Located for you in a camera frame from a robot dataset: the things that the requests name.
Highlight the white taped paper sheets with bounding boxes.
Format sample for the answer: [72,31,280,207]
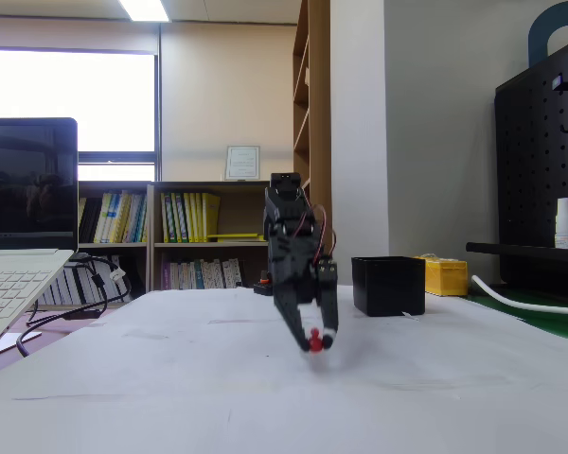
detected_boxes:
[0,282,568,454]

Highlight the white power cable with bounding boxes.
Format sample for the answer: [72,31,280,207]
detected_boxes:
[470,274,568,320]

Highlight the black binder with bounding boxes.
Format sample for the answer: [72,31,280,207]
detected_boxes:
[81,196,104,245]

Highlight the flat lying yellow book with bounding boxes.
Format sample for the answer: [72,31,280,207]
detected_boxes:
[206,232,267,243]

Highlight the low wooden bookshelf wide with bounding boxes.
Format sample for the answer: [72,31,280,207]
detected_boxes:
[147,180,288,292]

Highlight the thin yellow book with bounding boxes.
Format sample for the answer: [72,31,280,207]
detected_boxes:
[195,192,205,244]
[183,192,193,244]
[189,192,200,244]

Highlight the black square container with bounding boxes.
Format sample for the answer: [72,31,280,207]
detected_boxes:
[350,255,427,318]

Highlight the black looped cable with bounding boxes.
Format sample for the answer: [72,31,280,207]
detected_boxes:
[16,257,111,358]
[26,256,133,327]

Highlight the small red pin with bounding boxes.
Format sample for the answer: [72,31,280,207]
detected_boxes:
[307,326,326,355]

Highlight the red white servo cable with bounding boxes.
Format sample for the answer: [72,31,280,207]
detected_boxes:
[296,202,338,267]

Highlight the yellow white book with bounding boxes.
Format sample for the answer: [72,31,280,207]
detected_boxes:
[94,191,114,245]

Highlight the wide yellow book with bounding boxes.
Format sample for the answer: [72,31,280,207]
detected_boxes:
[201,192,222,244]

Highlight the low wooden bookshelf narrow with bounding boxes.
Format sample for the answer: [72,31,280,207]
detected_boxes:
[77,181,154,305]

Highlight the white framed certificate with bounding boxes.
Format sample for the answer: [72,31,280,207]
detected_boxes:
[224,145,262,183]

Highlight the green white book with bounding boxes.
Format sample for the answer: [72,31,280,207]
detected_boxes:
[164,192,178,244]
[172,192,186,244]

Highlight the ceiling light panel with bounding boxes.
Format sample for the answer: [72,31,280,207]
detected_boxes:
[117,0,171,23]

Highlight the green desk mat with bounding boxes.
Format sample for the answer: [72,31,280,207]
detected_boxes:
[462,287,568,347]

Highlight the yellow cardboard box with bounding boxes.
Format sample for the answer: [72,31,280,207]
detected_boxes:
[414,253,470,298]

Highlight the white dropper bottle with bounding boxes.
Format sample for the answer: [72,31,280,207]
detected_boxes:
[554,197,568,251]

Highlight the white laptop dark screen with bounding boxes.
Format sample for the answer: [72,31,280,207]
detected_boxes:
[0,116,80,361]

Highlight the black pegboard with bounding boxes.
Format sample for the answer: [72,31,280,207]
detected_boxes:
[465,33,568,298]

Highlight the window with dark frame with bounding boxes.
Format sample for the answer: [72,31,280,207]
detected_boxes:
[0,45,162,183]

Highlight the tall wooden bookshelf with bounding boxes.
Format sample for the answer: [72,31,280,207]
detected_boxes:
[292,0,334,286]

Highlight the dark teal arched object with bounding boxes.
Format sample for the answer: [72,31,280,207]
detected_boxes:
[527,0,568,68]

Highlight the white card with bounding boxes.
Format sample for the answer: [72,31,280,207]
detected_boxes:
[0,330,44,357]

